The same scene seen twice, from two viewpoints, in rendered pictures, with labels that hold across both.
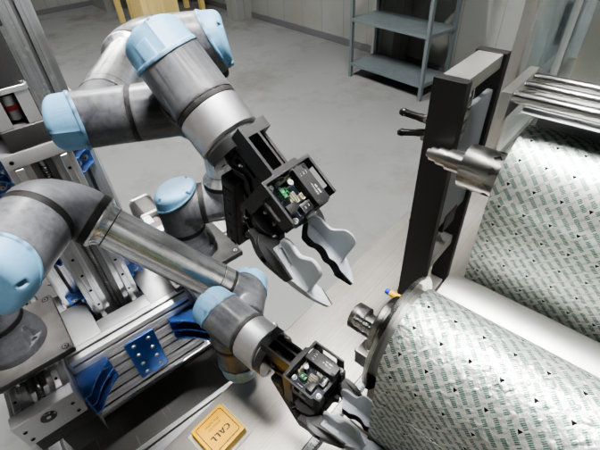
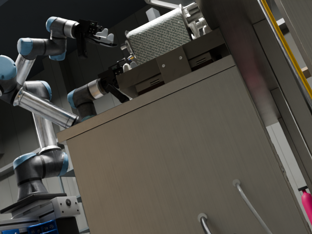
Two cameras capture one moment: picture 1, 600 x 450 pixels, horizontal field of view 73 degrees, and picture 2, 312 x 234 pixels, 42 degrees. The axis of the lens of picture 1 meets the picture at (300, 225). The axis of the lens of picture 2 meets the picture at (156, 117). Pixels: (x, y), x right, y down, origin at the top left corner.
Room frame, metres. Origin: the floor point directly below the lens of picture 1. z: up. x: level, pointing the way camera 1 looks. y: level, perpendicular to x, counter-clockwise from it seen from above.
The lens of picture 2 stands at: (-1.10, 0.67, 0.40)
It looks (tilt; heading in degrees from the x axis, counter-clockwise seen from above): 18 degrees up; 331
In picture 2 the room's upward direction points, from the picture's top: 19 degrees counter-clockwise
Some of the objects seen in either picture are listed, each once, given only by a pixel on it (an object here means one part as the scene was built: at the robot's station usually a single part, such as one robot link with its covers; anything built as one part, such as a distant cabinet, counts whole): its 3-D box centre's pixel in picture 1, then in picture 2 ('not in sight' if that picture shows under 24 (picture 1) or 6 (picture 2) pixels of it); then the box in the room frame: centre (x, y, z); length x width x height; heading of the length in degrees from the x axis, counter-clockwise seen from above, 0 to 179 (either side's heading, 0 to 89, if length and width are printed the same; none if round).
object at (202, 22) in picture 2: not in sight; (202, 23); (0.25, -0.49, 1.33); 0.07 x 0.07 x 0.07; 46
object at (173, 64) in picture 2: not in sight; (174, 66); (-0.05, -0.05, 0.96); 0.10 x 0.03 x 0.11; 46
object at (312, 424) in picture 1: (322, 419); not in sight; (0.25, -0.01, 1.09); 0.09 x 0.05 x 0.02; 45
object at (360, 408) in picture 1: (367, 412); not in sight; (0.25, -0.07, 1.11); 0.09 x 0.03 x 0.06; 48
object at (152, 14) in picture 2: not in sight; (153, 18); (0.65, -0.51, 1.66); 0.07 x 0.07 x 0.10; 30
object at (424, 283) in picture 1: (399, 332); (133, 46); (0.27, -0.11, 1.25); 0.15 x 0.01 x 0.15; 136
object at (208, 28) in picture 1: (213, 131); (43, 127); (0.92, 0.20, 1.19); 0.15 x 0.12 x 0.55; 100
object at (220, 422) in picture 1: (219, 432); not in sight; (0.32, 0.17, 0.91); 0.07 x 0.07 x 0.02; 46
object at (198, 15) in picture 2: not in sight; (195, 16); (0.07, -0.32, 1.25); 0.07 x 0.04 x 0.04; 46
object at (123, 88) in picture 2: not in sight; (174, 67); (0.03, -0.10, 1.00); 0.40 x 0.16 x 0.06; 46
